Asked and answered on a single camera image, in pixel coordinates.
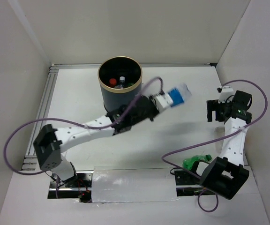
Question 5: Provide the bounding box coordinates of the clear bottle blue label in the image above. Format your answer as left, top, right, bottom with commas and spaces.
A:
167, 83, 192, 107

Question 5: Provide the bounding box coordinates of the small bottle red cap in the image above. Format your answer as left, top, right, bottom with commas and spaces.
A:
109, 78, 117, 88

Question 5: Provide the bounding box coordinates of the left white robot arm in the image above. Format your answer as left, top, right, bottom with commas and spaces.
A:
33, 96, 160, 187

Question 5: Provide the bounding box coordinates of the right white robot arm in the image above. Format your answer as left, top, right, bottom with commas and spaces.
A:
189, 86, 252, 200

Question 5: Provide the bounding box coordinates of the dark blue cylindrical bin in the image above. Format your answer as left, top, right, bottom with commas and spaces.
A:
97, 56, 143, 112

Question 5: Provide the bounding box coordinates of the green bottle near right base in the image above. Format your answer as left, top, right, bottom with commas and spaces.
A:
182, 154, 212, 171

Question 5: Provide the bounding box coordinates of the silver tape sheet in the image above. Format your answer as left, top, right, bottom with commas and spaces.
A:
91, 168, 178, 203

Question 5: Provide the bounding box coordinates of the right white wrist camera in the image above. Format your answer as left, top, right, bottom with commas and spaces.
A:
217, 85, 234, 103

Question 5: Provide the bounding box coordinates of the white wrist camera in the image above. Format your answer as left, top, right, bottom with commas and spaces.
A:
153, 93, 173, 113
217, 85, 234, 103

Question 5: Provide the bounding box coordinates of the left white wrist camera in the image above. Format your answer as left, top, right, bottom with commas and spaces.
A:
153, 93, 173, 113

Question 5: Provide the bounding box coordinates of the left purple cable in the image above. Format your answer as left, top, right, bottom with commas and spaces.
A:
3, 76, 164, 200

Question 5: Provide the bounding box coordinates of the purple cable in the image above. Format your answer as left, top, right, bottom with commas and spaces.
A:
3, 76, 164, 200
161, 79, 268, 213

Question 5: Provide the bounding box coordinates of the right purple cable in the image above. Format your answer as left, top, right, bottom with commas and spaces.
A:
161, 79, 268, 213

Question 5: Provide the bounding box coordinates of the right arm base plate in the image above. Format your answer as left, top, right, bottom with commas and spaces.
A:
170, 169, 203, 197

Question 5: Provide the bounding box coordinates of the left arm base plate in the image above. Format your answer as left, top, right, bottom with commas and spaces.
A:
47, 171, 93, 203

